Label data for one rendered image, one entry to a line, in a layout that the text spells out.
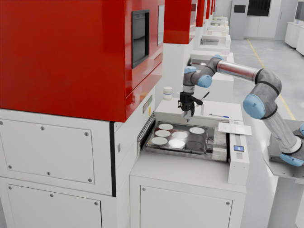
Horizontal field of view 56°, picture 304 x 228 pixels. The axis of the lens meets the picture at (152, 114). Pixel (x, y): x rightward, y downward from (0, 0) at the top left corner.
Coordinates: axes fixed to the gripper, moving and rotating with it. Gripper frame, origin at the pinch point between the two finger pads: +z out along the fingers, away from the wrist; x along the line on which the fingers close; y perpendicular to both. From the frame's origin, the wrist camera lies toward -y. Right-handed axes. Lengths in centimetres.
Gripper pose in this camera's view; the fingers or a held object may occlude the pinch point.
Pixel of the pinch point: (188, 120)
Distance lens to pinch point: 187.8
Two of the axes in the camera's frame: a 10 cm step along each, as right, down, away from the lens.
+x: 4.8, 3.5, -8.1
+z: -0.2, 9.2, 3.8
